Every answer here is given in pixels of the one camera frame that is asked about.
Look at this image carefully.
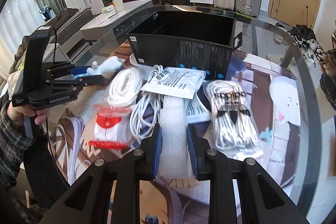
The adidas white laces bag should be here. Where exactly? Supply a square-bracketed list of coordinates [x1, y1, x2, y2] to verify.
[203, 80, 264, 161]

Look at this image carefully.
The white plush toy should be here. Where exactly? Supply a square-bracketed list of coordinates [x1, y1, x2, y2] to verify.
[87, 56, 123, 76]

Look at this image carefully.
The white round cable bundle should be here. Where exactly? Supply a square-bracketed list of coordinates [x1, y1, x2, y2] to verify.
[129, 64, 165, 144]

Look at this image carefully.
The black cardboard box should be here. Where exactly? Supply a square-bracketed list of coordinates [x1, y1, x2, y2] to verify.
[127, 11, 243, 80]

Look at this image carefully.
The white printed plastic pouch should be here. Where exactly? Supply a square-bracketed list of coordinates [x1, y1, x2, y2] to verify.
[141, 67, 206, 100]

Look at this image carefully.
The anime print table mat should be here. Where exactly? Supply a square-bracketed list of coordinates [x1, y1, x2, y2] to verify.
[50, 53, 301, 223]

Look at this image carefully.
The white foam sheet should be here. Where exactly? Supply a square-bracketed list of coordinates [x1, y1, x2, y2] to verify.
[159, 96, 192, 179]

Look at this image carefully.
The plaid sleeve left forearm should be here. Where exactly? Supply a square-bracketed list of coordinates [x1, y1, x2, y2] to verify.
[0, 101, 35, 189]

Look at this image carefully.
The white low cabinet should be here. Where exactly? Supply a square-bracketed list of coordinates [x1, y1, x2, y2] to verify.
[80, 0, 153, 40]

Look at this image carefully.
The white cable bag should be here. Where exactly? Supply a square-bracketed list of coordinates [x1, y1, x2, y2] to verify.
[106, 67, 143, 107]

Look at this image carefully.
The left hand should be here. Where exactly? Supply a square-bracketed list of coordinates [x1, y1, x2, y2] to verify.
[6, 102, 49, 127]

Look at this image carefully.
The white cup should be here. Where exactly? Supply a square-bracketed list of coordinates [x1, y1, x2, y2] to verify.
[113, 0, 125, 12]

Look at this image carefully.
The red white balloon glue bag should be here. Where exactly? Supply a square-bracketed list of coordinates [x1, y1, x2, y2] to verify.
[88, 105, 131, 150]

